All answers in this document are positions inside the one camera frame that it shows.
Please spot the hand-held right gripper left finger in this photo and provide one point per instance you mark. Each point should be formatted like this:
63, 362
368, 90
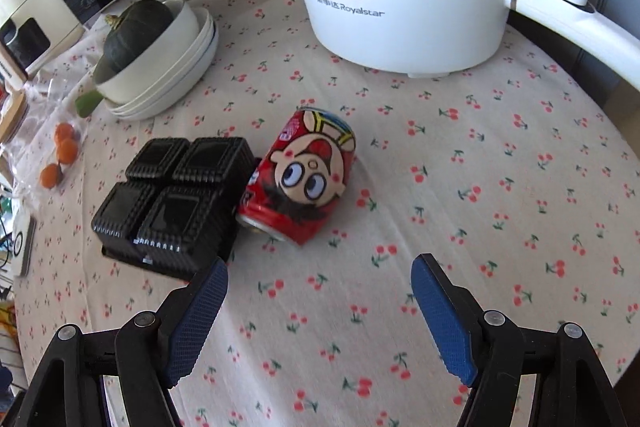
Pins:
197, 322

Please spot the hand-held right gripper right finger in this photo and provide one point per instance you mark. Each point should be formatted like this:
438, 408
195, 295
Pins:
442, 322

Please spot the black plastic tray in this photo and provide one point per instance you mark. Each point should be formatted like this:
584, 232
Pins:
165, 207

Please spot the red cartoon drink can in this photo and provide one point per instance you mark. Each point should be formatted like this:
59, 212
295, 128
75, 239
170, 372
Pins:
300, 177

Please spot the cherry print tablecloth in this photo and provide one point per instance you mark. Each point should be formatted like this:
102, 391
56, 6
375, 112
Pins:
450, 187

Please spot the orange mandarin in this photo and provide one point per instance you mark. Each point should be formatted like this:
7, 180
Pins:
50, 176
65, 132
67, 151

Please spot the stacked white bowls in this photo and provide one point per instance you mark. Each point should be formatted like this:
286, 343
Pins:
187, 79

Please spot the white ceramic bowl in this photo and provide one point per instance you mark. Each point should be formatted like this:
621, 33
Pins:
150, 77

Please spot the clear plastic bag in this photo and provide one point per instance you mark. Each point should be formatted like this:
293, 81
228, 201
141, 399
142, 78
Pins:
47, 92

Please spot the dark green pumpkin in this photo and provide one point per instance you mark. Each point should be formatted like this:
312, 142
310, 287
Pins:
135, 37

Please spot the white electric cooking pot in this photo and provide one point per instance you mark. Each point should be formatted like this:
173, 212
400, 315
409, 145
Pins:
400, 7

